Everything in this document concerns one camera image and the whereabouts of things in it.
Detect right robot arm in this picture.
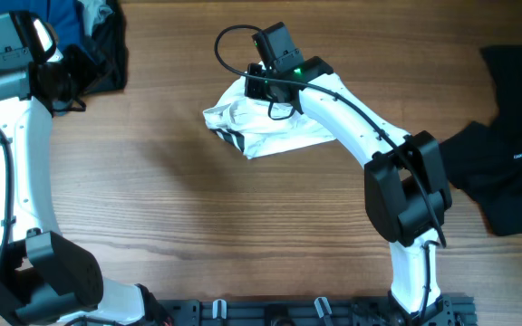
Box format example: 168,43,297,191
245,23,452,325

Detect grey garment in pile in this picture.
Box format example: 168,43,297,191
79,0,113,36

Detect white t-shirt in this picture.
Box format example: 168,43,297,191
203,77,335,159

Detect blue shirt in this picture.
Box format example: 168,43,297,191
0,0,83,51

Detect black garment in pile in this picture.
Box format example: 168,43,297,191
82,0,129,94

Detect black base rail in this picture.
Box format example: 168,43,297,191
161,294,478,326

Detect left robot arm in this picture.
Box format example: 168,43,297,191
0,11,174,325

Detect black t-shirt right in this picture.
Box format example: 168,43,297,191
440,44,522,236

